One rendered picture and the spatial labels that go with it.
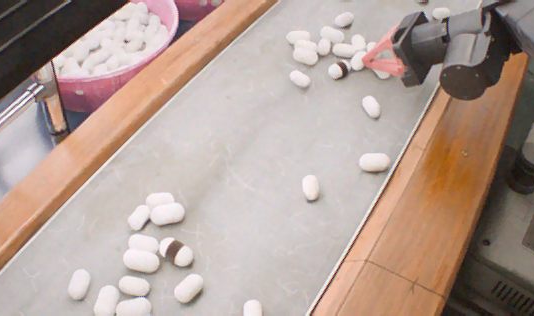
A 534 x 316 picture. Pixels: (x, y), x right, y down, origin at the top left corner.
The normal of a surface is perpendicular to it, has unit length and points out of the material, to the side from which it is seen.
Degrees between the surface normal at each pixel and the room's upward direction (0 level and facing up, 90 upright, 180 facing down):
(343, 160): 0
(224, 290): 0
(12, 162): 0
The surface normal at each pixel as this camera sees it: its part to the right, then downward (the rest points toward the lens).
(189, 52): 0.06, -0.67
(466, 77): -0.40, 0.75
